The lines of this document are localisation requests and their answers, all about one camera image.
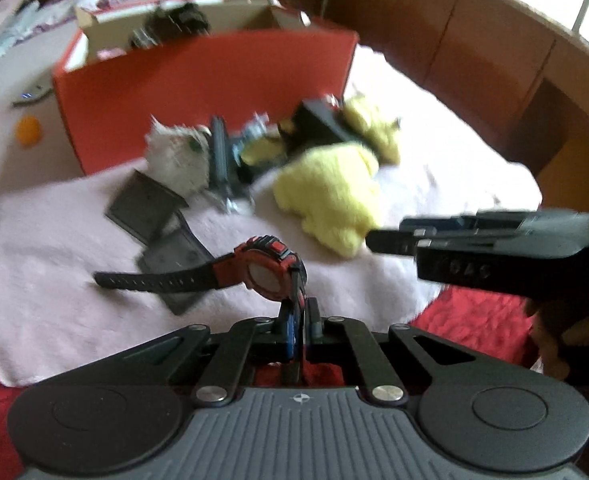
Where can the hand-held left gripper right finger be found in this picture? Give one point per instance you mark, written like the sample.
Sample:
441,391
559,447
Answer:
314,324

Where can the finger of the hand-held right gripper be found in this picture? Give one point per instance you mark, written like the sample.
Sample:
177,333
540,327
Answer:
439,225
392,242

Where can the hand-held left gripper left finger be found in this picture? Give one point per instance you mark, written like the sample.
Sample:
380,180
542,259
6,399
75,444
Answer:
288,332

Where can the black and red wristwatch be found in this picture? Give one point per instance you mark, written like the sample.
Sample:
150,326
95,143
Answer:
267,272

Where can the brown cardboard box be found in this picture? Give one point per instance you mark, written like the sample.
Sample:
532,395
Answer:
254,17

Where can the person's right hand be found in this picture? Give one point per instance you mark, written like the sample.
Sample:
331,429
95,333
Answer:
549,330

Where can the large yellow plush toy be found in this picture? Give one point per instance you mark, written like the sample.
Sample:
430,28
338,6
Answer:
329,195

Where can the small yellow plush toy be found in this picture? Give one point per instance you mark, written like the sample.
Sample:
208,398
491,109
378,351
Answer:
374,130

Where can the black flat box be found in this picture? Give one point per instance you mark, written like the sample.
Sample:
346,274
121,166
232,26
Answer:
322,120

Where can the blue grey metal-tipped tool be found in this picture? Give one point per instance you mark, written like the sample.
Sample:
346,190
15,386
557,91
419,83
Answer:
219,160

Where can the wooden cabinet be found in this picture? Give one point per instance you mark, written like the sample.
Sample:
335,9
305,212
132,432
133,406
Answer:
449,35

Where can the white fluffy toy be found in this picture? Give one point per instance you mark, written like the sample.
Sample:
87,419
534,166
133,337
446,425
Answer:
179,157

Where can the pink fluffy blanket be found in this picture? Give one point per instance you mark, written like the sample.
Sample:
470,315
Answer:
49,285

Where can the orange-red cardboard box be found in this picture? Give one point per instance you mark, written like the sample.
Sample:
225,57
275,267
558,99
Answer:
199,80

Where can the orange ping pong ball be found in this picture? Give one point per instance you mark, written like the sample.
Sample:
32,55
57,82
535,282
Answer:
28,131

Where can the small grey device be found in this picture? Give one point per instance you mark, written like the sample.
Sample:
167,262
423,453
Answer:
32,95

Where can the pale folded bedding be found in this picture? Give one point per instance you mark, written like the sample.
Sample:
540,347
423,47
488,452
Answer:
34,15

